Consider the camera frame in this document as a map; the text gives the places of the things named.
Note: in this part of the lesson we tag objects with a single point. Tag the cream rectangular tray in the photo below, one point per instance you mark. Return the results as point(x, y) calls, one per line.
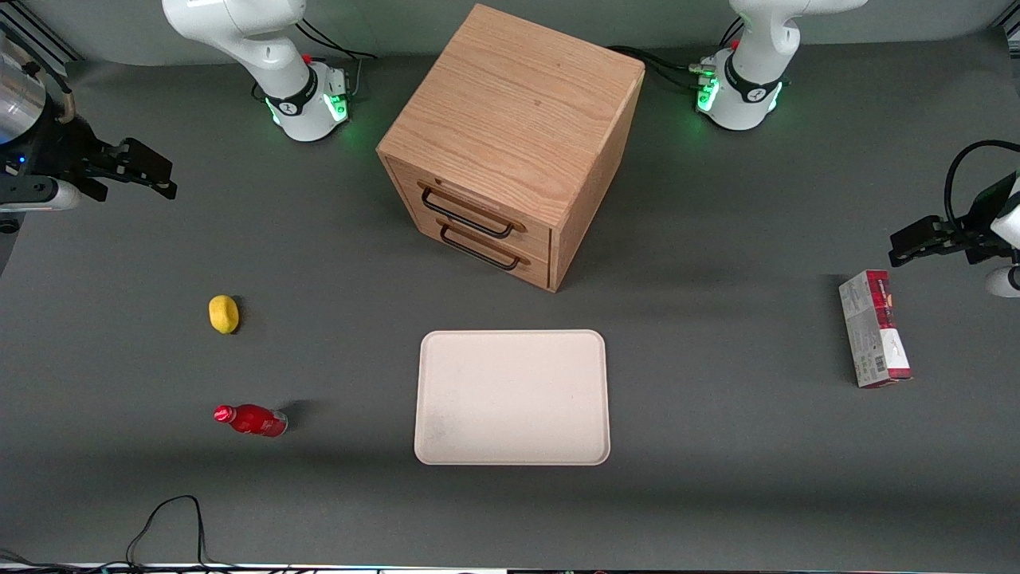
point(512, 397)

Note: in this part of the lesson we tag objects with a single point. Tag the aluminium frame profile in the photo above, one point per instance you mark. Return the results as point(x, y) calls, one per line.
point(36, 36)
point(1010, 28)

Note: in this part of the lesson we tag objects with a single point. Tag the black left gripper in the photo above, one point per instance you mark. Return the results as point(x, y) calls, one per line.
point(979, 226)

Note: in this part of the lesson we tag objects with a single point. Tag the red coke bottle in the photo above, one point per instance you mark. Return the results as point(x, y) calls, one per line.
point(253, 419)

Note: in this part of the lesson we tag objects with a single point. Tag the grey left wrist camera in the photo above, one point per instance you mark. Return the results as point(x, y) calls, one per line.
point(1004, 281)

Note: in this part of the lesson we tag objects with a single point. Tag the small black round foot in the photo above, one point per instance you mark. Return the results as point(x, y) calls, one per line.
point(8, 226)

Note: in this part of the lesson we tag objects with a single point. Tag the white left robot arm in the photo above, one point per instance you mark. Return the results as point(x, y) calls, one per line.
point(745, 80)

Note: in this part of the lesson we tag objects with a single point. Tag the yellow lemon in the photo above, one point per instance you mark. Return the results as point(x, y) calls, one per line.
point(224, 313)

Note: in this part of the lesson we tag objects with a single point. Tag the wooden drawer cabinet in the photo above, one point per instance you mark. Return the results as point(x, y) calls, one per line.
point(510, 119)

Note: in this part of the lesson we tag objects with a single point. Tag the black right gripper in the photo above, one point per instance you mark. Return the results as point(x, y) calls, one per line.
point(62, 153)

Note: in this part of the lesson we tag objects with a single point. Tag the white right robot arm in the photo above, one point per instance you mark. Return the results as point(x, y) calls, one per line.
point(279, 64)

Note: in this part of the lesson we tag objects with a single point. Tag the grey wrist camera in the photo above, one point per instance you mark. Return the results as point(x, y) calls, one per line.
point(40, 194)
point(1004, 281)

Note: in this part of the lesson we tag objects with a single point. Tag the grey and red carton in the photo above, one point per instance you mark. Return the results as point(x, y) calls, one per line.
point(872, 331)

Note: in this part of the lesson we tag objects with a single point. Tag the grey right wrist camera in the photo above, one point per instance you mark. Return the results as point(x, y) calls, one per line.
point(40, 194)

